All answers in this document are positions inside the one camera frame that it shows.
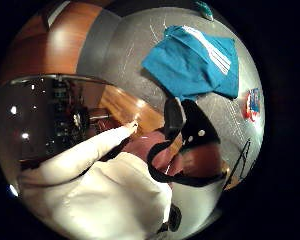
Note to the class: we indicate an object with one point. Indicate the maroon seat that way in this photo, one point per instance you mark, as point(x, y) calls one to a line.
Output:
point(146, 146)

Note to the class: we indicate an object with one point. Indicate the black thin stand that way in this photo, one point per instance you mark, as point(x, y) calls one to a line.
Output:
point(240, 161)

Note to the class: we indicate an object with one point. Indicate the red and blue packet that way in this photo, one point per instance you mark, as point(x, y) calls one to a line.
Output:
point(253, 105)

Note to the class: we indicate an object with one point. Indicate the blue cloth with white stripes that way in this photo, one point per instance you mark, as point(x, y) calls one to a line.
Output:
point(193, 65)

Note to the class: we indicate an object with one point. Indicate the the person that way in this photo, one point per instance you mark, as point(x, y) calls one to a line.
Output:
point(116, 196)

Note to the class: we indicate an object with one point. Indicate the teal object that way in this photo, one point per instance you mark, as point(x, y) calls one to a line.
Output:
point(205, 9)

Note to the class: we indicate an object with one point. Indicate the dark glass panel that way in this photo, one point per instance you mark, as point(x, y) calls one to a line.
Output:
point(53, 116)

